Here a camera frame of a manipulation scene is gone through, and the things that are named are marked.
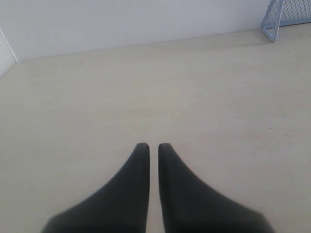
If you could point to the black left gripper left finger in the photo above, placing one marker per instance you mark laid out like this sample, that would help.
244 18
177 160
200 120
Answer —
120 206

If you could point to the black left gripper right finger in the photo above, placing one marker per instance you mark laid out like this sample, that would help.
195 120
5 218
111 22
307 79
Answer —
191 206

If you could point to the small white toy goal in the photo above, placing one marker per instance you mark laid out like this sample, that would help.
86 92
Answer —
282 13

